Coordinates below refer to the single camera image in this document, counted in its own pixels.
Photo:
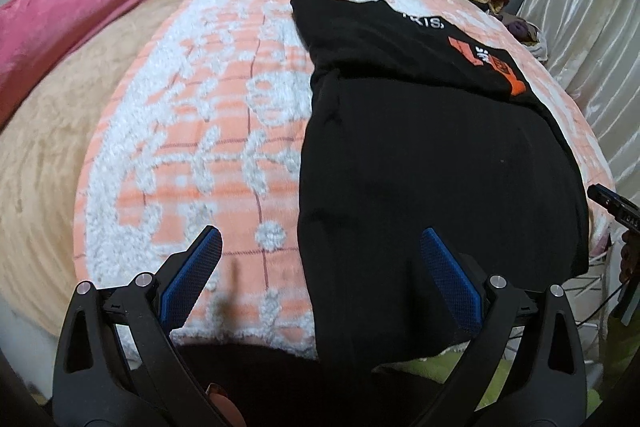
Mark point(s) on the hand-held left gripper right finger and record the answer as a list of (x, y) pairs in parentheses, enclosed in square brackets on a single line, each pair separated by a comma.
[(452, 279)]

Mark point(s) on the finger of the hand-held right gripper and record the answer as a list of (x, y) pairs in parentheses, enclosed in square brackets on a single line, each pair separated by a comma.
[(612, 204)]

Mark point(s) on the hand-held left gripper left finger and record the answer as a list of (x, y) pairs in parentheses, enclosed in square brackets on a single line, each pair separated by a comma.
[(192, 272)]

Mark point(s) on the black sweater with orange cuffs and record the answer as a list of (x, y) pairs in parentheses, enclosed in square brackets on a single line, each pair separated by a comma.
[(425, 182)]

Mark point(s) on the white bag of clothes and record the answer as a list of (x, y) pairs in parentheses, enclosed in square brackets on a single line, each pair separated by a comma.
[(522, 29)]

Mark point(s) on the person's left hand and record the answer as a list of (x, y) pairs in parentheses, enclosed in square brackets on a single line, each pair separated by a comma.
[(225, 407)]

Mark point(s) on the orange white plaid fleece blanket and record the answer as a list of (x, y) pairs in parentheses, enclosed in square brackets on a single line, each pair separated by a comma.
[(200, 132)]

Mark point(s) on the person's green pants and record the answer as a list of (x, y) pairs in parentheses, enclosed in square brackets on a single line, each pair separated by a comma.
[(620, 367)]

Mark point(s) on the beige plush bed sheet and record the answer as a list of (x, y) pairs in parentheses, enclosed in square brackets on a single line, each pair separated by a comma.
[(45, 187)]

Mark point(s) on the white satin curtain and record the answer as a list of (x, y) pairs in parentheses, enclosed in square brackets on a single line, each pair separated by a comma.
[(590, 7)]

